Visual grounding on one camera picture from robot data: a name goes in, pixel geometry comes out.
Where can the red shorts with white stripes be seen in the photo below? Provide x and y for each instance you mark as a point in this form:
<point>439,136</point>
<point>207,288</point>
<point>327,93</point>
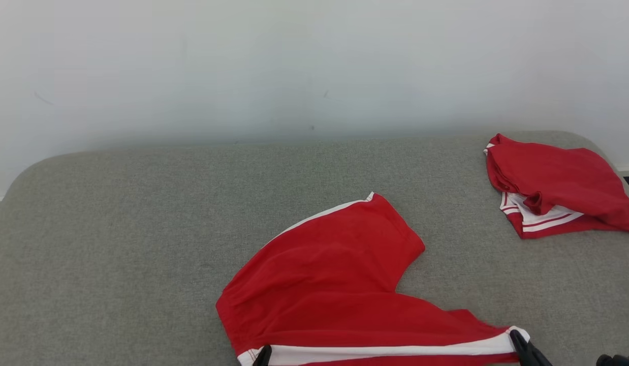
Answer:
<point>335,274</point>

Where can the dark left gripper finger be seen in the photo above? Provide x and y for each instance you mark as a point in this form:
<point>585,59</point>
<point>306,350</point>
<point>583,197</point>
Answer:
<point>263,357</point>

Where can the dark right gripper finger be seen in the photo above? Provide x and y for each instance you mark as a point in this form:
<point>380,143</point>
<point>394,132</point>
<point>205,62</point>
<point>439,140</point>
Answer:
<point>529,353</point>

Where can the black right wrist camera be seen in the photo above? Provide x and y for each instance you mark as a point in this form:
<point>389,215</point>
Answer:
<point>619,361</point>

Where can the red basketball jersey number 23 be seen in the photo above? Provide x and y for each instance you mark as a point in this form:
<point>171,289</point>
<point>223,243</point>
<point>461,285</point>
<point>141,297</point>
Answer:
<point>558,178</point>

